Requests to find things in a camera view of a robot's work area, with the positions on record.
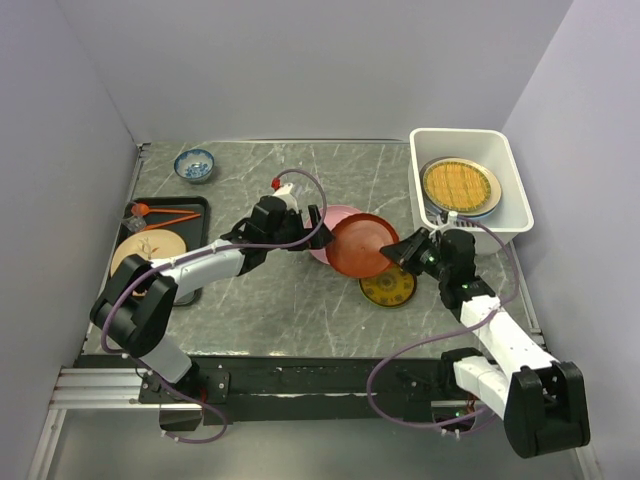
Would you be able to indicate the blue white porcelain bowl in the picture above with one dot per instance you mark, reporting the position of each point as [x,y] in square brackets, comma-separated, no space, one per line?
[194,166]

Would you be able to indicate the white plastic bin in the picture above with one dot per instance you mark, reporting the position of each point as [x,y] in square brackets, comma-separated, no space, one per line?
[488,148]

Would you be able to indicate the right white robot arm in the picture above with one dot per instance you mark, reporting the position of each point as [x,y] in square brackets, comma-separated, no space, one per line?
[540,400]

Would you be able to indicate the orange chopstick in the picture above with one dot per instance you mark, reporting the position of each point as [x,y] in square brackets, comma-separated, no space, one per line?
[172,222]

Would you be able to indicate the cream plate with twig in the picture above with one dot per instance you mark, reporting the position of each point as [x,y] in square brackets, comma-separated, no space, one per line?
[496,194]

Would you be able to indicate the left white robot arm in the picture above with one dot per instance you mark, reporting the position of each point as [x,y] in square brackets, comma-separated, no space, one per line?
[135,306]

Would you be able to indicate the cream plate with bird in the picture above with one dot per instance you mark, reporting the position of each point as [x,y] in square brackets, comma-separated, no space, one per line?
[149,245]

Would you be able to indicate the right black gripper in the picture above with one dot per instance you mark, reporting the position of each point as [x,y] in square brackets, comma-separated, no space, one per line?
[405,250]

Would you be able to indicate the orange spoon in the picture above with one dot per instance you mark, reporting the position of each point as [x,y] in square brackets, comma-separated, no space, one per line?
[142,210]

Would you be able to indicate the pink plate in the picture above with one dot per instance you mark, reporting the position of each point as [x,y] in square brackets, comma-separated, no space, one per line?
[336,213]

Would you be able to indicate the red lacquer plate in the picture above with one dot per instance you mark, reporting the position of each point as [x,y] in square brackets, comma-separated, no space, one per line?
[355,250]

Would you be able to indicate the blue plate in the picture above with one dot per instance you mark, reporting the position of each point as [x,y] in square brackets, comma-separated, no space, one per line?
[484,215]

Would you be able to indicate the aluminium rail frame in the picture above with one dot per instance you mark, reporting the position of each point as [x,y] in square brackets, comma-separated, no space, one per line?
[84,389]

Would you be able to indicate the yellow patterned plate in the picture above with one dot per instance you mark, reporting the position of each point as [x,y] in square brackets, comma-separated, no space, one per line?
[390,289]

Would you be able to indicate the black base beam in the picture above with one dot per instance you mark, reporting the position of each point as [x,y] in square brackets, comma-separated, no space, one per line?
[248,389]

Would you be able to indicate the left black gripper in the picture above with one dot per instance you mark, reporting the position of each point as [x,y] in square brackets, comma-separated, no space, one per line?
[304,233]

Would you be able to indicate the woven bamboo plate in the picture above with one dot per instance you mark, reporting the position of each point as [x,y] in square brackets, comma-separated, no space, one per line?
[458,186]

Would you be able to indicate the clear plastic cup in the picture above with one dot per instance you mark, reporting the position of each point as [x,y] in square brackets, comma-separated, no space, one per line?
[134,223]

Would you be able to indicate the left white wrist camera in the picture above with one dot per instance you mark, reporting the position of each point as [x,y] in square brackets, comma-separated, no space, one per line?
[289,193]

